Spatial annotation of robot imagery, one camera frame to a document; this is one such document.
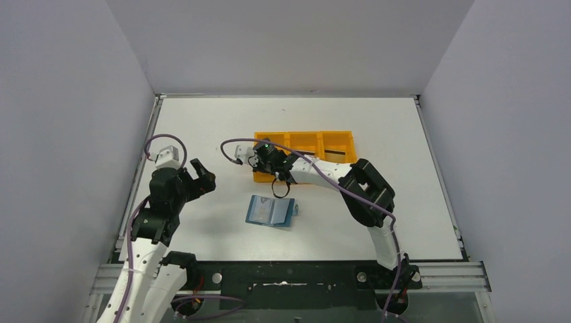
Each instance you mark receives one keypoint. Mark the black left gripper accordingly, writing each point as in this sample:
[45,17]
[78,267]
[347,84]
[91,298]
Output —
[193,179]

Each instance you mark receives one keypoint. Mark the yellow three-compartment plastic tray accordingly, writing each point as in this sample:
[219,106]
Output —
[315,142]

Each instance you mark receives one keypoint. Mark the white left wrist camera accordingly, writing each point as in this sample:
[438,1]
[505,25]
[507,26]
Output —
[168,157]

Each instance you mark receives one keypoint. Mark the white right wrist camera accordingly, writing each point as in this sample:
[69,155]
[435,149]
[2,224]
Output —
[244,154]

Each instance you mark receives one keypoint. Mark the blue leather card holder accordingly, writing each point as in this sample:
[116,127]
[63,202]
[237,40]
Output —
[283,211]

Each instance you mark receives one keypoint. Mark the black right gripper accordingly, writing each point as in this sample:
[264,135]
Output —
[262,157]

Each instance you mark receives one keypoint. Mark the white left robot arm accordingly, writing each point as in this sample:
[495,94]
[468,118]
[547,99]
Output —
[152,275]

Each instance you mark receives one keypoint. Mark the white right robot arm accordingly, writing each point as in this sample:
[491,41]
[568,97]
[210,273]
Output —
[367,195]

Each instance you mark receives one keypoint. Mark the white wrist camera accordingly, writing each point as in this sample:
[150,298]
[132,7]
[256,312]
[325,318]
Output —
[168,157]
[244,154]

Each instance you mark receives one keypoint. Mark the white printed membership card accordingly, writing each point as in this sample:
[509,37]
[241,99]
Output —
[262,209]

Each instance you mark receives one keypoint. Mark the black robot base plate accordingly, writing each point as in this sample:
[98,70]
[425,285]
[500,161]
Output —
[302,285]

